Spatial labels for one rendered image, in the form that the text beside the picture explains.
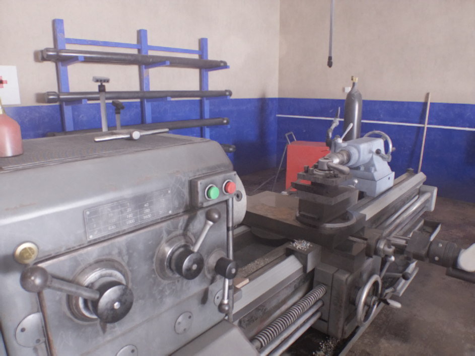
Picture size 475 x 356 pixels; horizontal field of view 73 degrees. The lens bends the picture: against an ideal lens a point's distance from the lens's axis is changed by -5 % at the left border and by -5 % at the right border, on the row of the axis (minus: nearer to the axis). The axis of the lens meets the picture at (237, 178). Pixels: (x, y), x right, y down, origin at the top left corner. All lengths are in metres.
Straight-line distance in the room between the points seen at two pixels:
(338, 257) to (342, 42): 4.94
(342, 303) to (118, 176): 0.99
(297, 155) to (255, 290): 3.45
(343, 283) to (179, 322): 0.69
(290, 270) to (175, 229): 0.63
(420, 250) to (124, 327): 0.99
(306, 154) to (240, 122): 1.72
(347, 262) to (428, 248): 0.29
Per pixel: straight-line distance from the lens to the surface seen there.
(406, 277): 1.71
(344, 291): 1.36
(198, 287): 0.86
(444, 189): 5.60
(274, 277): 1.22
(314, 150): 4.42
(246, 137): 5.93
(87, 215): 0.64
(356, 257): 1.35
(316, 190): 1.37
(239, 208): 1.12
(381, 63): 5.73
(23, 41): 4.02
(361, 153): 2.09
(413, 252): 1.33
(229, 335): 0.98
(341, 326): 1.45
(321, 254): 1.40
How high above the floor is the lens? 1.46
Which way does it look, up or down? 14 degrees down
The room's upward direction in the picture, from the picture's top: straight up
